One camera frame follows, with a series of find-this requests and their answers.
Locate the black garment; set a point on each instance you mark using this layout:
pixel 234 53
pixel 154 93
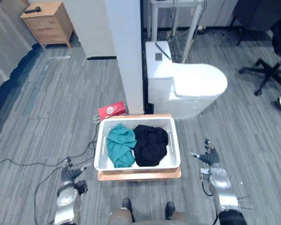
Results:
pixel 150 147

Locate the white table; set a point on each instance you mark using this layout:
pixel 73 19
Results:
pixel 175 14

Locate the black office chair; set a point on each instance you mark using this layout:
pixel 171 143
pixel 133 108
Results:
pixel 269 58

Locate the white toilet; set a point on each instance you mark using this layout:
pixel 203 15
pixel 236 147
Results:
pixel 178 79

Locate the black handheld device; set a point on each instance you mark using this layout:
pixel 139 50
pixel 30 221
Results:
pixel 32 10

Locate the teal garment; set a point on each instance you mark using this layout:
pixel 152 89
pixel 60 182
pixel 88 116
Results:
pixel 120 146

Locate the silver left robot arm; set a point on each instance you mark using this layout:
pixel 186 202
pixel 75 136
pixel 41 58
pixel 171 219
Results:
pixel 68 201

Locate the wooden nightstand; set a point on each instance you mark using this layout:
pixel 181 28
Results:
pixel 48 24

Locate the red paper bag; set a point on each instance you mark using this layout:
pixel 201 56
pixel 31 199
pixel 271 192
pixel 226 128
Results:
pixel 112 110

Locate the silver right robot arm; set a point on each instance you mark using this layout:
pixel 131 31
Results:
pixel 222 192

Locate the white partition pillar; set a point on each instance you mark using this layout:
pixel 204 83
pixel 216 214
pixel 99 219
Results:
pixel 128 56

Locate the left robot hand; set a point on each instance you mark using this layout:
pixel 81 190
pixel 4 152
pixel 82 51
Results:
pixel 69 173

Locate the bed with beige cover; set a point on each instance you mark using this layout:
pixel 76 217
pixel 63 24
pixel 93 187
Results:
pixel 7 44

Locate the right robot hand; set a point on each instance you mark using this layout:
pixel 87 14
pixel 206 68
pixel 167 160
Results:
pixel 210 156

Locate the low wooden stand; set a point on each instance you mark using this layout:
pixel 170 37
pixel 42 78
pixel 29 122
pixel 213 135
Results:
pixel 140 176

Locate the white plastic laundry basket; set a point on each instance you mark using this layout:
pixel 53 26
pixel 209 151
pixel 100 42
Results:
pixel 137 143

